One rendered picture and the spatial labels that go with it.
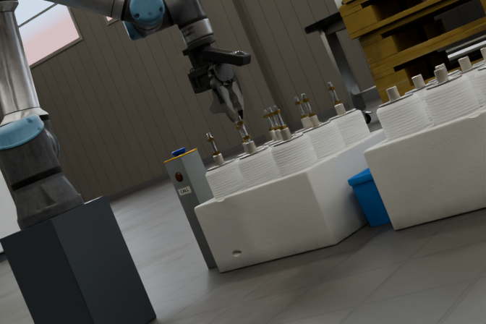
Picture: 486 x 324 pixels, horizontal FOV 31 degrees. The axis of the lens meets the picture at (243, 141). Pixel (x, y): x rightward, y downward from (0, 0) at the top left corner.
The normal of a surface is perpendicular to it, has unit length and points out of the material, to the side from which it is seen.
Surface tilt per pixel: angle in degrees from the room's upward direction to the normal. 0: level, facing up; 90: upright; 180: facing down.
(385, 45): 90
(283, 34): 90
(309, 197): 90
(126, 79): 90
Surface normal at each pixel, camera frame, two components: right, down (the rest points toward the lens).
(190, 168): 0.69, -0.26
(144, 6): 0.11, -0.02
